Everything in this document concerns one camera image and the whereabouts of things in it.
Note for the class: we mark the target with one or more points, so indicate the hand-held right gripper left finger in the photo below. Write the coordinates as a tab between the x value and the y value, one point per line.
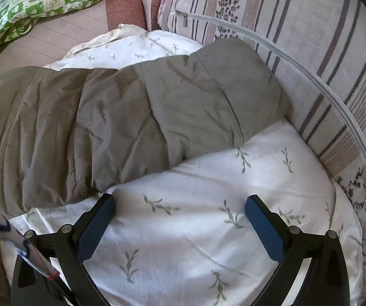
97	226

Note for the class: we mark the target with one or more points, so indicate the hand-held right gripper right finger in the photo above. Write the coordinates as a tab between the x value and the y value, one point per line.
265	229

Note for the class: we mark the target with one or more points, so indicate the grey-brown quilted jacket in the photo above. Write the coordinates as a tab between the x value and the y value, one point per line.
138	118

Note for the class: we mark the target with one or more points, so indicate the white leaf-print bed sheet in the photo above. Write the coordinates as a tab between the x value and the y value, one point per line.
186	245

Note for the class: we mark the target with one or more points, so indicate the striped floral cushion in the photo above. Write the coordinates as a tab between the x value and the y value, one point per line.
297	22

